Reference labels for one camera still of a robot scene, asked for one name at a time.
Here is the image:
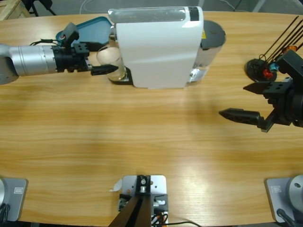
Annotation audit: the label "orange wires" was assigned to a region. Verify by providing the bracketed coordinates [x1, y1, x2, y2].
[152, 211, 168, 224]

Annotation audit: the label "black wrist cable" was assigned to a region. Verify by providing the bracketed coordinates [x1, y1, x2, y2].
[30, 38, 61, 48]

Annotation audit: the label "black capsule holder with rods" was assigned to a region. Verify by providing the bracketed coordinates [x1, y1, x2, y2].
[245, 16, 303, 83]

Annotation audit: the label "white coffee machine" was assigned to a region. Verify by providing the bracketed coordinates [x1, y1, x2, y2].
[107, 6, 205, 90]

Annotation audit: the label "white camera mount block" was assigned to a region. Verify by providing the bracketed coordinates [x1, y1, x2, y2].
[118, 174, 169, 227]

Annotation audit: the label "clear water tank dark lid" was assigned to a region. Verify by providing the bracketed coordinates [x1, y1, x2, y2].
[189, 20, 227, 83]

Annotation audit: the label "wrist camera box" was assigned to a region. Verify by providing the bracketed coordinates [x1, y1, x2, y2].
[276, 49, 303, 82]
[59, 22, 80, 48]

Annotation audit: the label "teal plastic tray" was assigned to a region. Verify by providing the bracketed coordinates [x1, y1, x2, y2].
[55, 16, 113, 47]

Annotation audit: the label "white cable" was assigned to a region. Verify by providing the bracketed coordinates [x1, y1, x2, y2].
[79, 0, 119, 14]

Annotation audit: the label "wooden crate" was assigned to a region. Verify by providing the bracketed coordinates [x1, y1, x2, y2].
[0, 0, 31, 21]

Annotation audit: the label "white paper tag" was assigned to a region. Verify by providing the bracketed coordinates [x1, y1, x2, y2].
[108, 179, 123, 192]

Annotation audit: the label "clear glass cup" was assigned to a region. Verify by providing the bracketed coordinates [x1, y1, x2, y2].
[96, 46, 127, 82]

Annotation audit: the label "black base cable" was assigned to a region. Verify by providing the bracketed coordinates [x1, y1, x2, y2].
[0, 203, 11, 222]
[276, 208, 296, 227]

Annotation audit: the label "black mount cable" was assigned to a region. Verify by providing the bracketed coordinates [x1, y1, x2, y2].
[165, 221, 201, 227]

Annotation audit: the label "black stand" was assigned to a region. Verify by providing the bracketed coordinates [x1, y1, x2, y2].
[22, 0, 57, 17]

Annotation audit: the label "arm grey base plate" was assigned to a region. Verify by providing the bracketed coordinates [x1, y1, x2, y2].
[264, 177, 303, 223]
[0, 177, 28, 222]

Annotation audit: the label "black camera post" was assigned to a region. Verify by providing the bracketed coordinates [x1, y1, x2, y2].
[110, 175, 152, 227]

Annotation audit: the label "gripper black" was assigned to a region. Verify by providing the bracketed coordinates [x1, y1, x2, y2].
[51, 42, 118, 76]
[219, 78, 303, 133]

